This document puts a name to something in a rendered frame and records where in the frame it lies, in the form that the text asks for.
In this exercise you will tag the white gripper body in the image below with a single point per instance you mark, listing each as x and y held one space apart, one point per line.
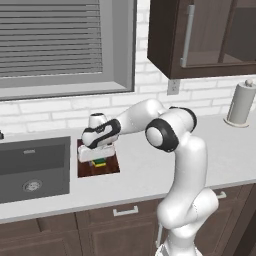
95 153

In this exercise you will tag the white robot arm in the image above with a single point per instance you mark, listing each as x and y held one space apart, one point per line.
190 173

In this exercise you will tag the green and yellow sponge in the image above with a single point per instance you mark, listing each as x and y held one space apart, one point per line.
98 162

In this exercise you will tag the dark brown cutting board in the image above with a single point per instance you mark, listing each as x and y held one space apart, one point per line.
110 166

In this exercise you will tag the brown drawer front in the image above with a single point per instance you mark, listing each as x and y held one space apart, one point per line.
20 230
116 211
233 196

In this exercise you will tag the dark grey sink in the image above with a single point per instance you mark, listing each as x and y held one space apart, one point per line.
33 166

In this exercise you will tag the brown cupboard door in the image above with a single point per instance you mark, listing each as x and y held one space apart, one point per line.
220 230
123 240

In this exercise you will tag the black tap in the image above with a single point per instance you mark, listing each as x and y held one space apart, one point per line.
1 135

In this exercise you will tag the grey window with blinds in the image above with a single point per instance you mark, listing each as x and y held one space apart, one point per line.
63 43

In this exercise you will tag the white paper towel roll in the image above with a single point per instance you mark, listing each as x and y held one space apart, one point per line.
240 105

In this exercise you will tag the white wall socket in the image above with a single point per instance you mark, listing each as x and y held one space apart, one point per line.
173 86

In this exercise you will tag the dark wood wall cupboard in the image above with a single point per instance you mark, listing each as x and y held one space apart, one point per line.
203 33

